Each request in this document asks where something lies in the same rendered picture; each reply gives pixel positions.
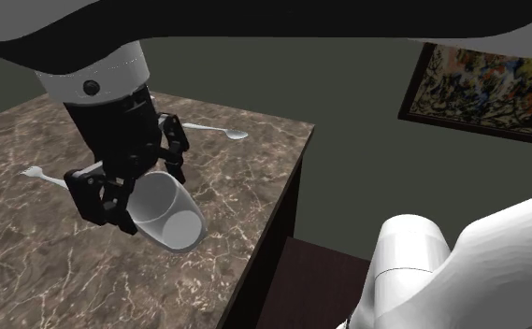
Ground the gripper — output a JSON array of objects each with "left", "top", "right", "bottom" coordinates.
[{"left": 63, "top": 83, "right": 191, "bottom": 236}]

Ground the colourful abstract wall picture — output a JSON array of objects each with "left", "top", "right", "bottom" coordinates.
[{"left": 397, "top": 42, "right": 532, "bottom": 149}]

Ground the brown marble top table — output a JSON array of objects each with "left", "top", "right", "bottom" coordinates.
[{"left": 0, "top": 91, "right": 316, "bottom": 329}]

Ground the grey glass cup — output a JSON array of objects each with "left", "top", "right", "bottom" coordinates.
[{"left": 125, "top": 170, "right": 208, "bottom": 254}]

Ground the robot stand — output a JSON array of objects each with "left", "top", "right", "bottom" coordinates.
[{"left": 254, "top": 236, "right": 372, "bottom": 329}]

